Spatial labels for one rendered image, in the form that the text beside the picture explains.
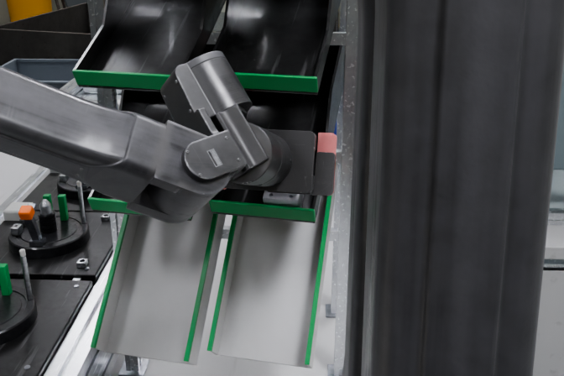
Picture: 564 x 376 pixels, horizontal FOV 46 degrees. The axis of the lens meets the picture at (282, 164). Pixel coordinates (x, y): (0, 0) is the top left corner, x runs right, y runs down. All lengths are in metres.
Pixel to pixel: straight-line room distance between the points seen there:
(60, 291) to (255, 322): 0.36
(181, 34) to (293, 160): 0.24
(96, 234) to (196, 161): 0.76
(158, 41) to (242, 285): 0.35
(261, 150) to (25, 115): 0.20
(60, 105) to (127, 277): 0.46
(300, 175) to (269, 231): 0.26
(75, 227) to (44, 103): 0.76
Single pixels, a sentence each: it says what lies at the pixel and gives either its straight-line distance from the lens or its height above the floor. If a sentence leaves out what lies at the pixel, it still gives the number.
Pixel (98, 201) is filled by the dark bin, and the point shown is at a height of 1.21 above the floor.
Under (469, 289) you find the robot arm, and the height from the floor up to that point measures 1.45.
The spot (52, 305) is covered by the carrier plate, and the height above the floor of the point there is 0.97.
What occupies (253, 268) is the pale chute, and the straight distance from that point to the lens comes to 0.94.
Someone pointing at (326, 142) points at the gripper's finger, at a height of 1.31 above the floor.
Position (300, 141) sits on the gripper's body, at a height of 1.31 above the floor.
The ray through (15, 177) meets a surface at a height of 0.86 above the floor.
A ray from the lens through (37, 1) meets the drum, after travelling 7.49.
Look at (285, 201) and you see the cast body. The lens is 0.80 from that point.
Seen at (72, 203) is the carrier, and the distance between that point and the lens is 1.44.
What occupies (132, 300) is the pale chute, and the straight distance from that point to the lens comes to 0.95.
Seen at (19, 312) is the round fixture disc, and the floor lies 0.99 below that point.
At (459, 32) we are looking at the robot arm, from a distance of 0.17.
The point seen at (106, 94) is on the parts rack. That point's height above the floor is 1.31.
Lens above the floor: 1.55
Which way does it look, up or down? 22 degrees down
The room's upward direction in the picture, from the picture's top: straight up
